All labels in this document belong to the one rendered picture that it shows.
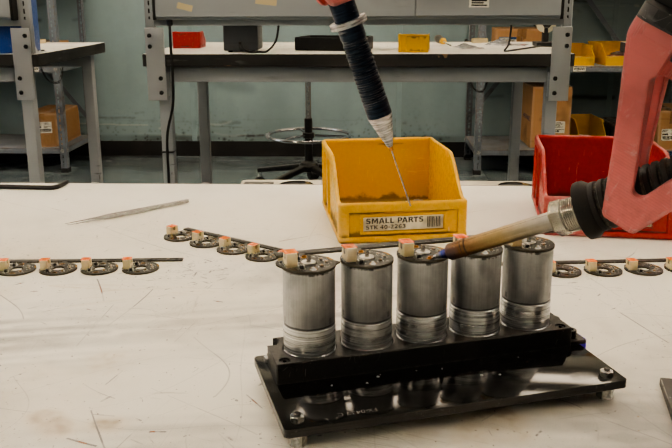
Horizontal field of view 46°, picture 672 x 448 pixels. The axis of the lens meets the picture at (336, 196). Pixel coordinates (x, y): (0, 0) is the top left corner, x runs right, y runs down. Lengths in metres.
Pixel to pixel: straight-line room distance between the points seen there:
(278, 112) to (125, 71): 0.93
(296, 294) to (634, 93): 0.16
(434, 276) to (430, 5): 2.24
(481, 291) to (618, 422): 0.08
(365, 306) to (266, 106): 4.44
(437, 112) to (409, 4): 2.23
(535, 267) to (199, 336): 0.18
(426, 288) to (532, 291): 0.06
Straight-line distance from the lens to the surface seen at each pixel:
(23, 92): 2.87
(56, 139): 4.65
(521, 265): 0.40
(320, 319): 0.37
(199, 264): 0.57
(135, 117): 4.96
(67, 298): 0.53
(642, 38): 0.30
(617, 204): 0.33
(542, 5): 2.64
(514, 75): 2.71
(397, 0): 2.59
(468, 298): 0.39
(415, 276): 0.38
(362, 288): 0.37
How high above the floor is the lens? 0.93
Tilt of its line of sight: 14 degrees down
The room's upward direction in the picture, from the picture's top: straight up
